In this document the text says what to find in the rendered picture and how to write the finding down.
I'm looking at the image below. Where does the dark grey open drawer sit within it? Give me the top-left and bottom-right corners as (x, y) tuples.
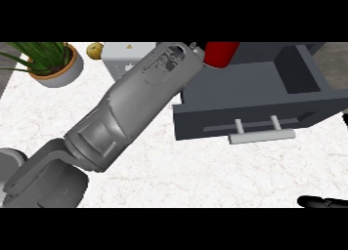
(179, 41), (335, 107)

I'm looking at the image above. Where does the dark grey drawer front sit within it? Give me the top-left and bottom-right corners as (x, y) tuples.
(172, 88), (348, 142)

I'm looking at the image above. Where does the red can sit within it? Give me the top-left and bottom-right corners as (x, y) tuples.
(203, 41), (243, 69)

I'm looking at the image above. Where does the yellow round fruit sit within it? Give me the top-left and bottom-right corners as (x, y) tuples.
(86, 42), (105, 61)

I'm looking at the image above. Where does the green plant in grey pot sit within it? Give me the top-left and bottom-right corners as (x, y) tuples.
(0, 41), (86, 89)

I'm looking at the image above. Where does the pale grey drawer handle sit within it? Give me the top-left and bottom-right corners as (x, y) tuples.
(227, 114), (298, 146)

